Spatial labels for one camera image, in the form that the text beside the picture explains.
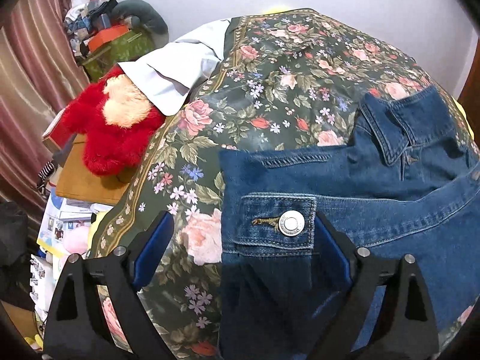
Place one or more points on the stack of printed boxes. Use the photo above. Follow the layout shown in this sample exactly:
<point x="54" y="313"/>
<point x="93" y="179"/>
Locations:
<point x="67" y="227"/>

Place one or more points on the brown cardboard box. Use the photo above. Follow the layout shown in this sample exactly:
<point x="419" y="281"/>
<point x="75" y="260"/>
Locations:
<point x="77" y="182"/>

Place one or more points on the orange box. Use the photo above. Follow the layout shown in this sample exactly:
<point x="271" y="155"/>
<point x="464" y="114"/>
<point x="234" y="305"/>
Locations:
<point x="106" y="35"/>

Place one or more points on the green floral bedspread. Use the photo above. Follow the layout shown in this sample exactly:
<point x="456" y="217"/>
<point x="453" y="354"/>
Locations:
<point x="287" y="81"/>

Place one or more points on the striped maroon curtain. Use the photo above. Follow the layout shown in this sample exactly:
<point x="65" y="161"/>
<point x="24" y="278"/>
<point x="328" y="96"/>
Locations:
<point x="39" y="76"/>

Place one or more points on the blue denim jacket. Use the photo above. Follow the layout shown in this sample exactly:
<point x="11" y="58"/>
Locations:
<point x="403" y="184"/>

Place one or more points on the grey plush pillow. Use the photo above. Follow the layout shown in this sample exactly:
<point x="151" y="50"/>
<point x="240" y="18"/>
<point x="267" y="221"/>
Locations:
<point x="139" y="14"/>

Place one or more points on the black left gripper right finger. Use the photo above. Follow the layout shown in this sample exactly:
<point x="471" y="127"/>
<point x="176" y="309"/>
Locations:
<point x="386" y="310"/>

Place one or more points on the white folded cloth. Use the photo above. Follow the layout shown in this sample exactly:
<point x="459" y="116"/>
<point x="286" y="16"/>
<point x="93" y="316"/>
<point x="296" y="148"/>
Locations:
<point x="167" y="75"/>

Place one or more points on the red plush toy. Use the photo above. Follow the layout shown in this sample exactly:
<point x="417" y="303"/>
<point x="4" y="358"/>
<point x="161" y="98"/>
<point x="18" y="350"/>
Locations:
<point x="117" y="121"/>

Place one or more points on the clutter pile of small items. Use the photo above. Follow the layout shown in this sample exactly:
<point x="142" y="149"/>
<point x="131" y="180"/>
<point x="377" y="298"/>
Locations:
<point x="85" y="20"/>

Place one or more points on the brown wooden bed frame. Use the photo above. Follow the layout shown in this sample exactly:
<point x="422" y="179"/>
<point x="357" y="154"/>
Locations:
<point x="470" y="96"/>

